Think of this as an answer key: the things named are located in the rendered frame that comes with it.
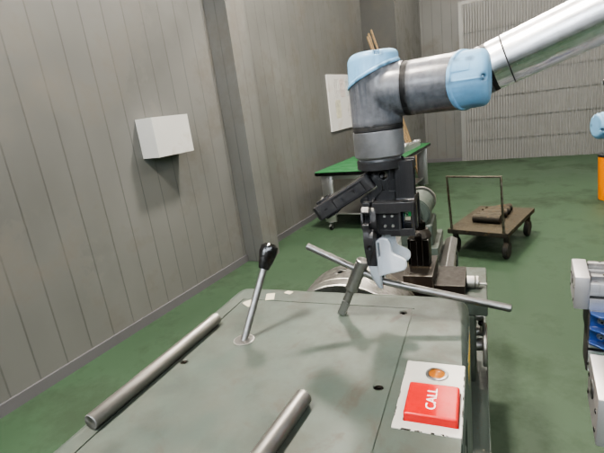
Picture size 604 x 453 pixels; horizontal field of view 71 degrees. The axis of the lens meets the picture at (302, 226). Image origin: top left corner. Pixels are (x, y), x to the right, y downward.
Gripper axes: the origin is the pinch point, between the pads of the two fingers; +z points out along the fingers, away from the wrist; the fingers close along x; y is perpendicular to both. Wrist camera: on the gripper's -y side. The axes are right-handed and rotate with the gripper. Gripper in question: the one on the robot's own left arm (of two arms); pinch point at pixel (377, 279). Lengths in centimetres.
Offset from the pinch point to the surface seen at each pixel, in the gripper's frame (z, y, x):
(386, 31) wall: -147, -139, 795
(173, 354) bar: 5.6, -28.9, -19.0
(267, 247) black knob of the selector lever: -7.1, -17.3, -4.4
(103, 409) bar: 5.3, -29.7, -32.4
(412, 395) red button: 6.2, 8.1, -20.5
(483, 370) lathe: 79, 16, 93
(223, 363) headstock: 7.3, -21.0, -17.5
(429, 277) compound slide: 31, 0, 73
